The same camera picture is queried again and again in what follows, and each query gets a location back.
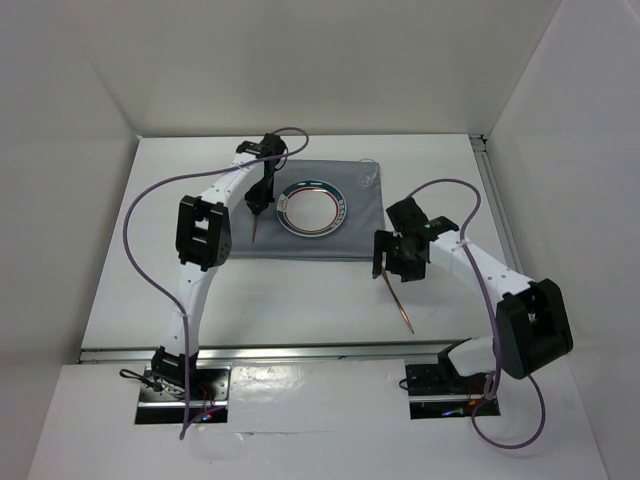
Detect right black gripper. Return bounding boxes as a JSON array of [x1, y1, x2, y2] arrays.
[[372, 229, 427, 282]]

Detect white plate green red rim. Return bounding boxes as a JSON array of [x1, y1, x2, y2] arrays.
[[276, 180, 347, 238]]

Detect grey cloth napkin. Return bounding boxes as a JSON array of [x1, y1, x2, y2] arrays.
[[231, 160, 385, 261]]

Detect clear plastic cup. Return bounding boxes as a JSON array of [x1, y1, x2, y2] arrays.
[[358, 158, 380, 188]]

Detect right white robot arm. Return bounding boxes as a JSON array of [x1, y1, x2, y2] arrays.
[[372, 197, 574, 392]]

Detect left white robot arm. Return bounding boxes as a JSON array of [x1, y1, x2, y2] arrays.
[[152, 133, 288, 399]]

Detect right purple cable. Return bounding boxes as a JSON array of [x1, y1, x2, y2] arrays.
[[408, 179, 547, 450]]

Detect purple cable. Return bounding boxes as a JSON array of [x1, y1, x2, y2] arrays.
[[408, 179, 547, 450], [122, 127, 310, 440]]

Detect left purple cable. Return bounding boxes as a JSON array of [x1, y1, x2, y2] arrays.
[[122, 127, 310, 440]]

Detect aluminium rail front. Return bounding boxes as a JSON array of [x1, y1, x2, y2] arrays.
[[78, 340, 550, 364]]

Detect aluminium rail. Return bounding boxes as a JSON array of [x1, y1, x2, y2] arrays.
[[468, 133, 546, 346], [78, 340, 550, 364]]

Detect aluminium rail right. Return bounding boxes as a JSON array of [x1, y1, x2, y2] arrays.
[[468, 133, 546, 346]]

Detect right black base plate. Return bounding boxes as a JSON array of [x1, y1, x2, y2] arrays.
[[398, 364, 487, 420]]

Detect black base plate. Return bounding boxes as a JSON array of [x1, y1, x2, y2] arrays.
[[119, 363, 232, 424], [398, 364, 487, 420]]

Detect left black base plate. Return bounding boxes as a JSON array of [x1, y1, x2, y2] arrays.
[[119, 363, 232, 424]]

